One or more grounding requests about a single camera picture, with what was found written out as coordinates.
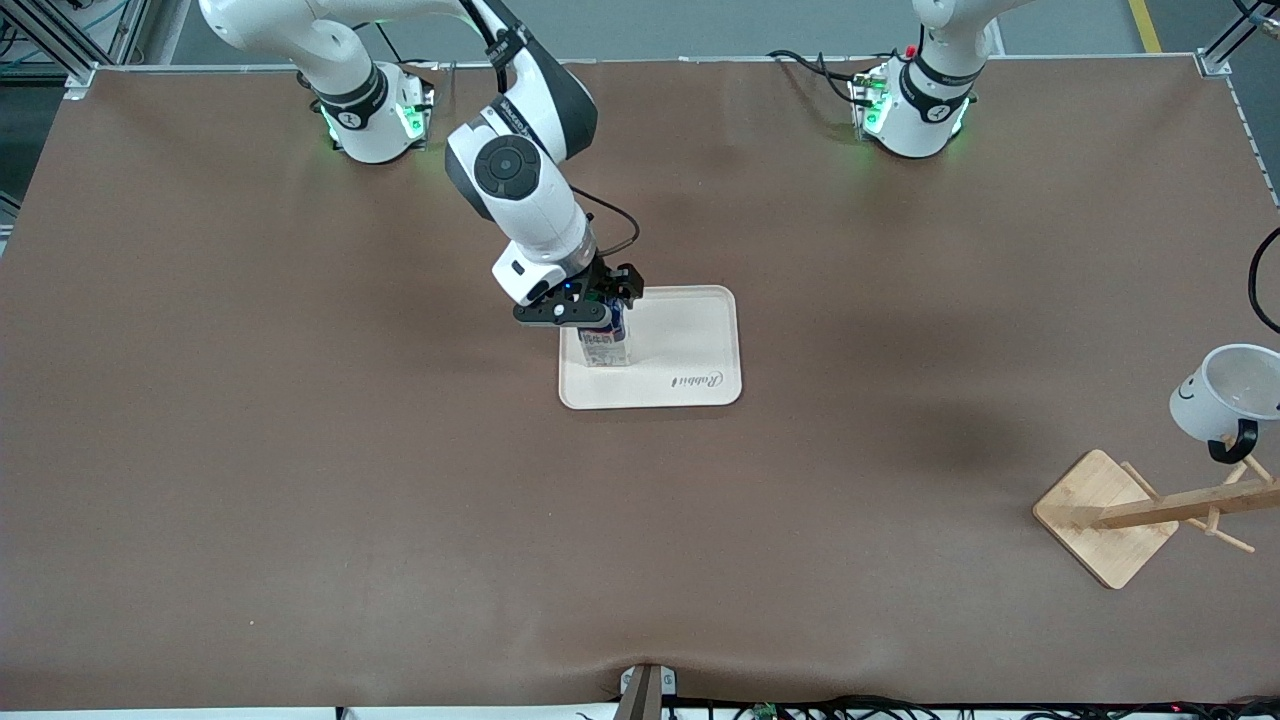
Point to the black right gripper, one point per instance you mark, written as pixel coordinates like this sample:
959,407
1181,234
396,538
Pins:
604,279

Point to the blue milk carton green cap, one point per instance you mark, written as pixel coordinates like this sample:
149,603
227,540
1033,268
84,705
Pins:
603,350

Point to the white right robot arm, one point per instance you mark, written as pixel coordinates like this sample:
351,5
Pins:
510,165

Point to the wooden cup rack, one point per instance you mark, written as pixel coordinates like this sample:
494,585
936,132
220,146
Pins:
1100,520

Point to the beige plastic tray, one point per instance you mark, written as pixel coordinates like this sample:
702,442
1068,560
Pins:
680,350

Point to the brown table mat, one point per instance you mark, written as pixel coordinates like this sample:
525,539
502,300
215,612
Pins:
300,500

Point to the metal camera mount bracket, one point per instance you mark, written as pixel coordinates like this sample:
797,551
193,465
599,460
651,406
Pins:
645,690

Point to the aluminium frame post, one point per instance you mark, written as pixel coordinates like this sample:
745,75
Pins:
1235,45
60,40

